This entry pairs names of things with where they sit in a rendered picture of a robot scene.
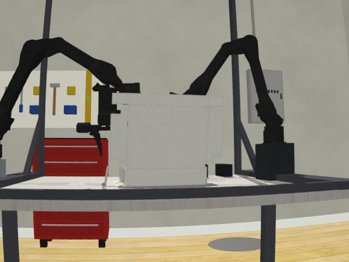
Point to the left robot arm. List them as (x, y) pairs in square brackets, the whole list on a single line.
[(249, 47)]

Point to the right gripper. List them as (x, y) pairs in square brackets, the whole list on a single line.
[(86, 127)]

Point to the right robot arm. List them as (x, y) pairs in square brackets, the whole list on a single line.
[(31, 56)]

